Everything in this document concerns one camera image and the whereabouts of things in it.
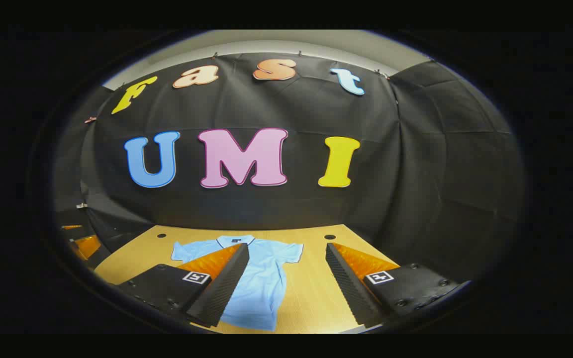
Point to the black backdrop cloth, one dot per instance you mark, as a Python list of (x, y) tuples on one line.
[(296, 209)]

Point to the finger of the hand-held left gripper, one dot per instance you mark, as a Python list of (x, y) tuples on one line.
[(90, 248), (75, 229)]

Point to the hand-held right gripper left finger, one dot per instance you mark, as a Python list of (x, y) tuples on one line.
[(222, 293)]

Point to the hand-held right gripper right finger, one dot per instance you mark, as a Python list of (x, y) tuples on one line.
[(348, 288)]

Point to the light blue T-shirt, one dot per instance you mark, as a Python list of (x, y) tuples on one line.
[(266, 283)]

